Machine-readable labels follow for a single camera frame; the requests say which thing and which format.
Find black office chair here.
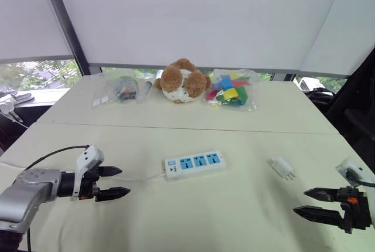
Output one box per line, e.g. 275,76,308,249
304,55,375,173

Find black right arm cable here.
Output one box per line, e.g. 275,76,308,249
345,169,375,188

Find white blue power strip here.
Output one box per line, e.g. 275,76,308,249
163,149,228,181

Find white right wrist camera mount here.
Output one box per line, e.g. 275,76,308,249
335,157,373,188

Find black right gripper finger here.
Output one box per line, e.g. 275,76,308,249
293,205,346,229
304,187,340,203

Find white roller blind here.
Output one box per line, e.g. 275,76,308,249
51,0,346,70
300,0,375,76
0,0,76,64

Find bag of colourful blocks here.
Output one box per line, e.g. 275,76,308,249
201,68,264,113

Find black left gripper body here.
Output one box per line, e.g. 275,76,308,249
77,166,100,201

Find dark window frame post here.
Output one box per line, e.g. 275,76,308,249
39,0,91,76

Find brown white plush toy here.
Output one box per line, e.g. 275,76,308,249
154,57,212,104

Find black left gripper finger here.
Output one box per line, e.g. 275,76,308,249
94,187,131,203
97,166,123,179

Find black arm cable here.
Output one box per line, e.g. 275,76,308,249
345,169,375,188
23,145,90,171

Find grey objects on windowsill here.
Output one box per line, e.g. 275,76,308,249
0,90,35,124

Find white plug adapter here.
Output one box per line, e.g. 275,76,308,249
268,156,296,181

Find clear bag of small parts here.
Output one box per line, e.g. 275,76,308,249
91,71,141,109

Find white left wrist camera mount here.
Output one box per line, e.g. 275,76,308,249
71,145,105,202

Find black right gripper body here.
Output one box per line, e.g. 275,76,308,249
336,186,373,234

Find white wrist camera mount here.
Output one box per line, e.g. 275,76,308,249
335,157,373,188
71,145,105,202

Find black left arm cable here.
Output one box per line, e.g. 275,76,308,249
23,145,90,171

